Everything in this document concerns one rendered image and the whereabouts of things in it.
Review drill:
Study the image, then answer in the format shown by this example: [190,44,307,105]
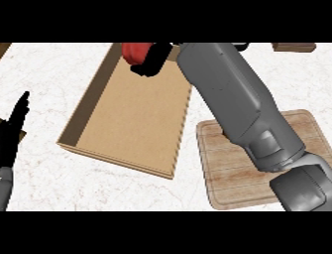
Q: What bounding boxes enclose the red bell pepper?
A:
[120,42,155,66]

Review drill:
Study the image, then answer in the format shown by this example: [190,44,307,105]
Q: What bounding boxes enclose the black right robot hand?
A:
[128,42,251,78]

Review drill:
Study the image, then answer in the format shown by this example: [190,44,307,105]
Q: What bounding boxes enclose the brown wooden block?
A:
[270,42,317,53]

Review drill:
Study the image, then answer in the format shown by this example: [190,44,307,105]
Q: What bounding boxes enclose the pale wooden cutting board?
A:
[195,109,332,211]

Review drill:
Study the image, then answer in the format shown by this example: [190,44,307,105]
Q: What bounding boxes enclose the open cardboard box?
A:
[56,42,195,181]

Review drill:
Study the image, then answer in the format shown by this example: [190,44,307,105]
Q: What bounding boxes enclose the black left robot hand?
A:
[0,90,31,177]

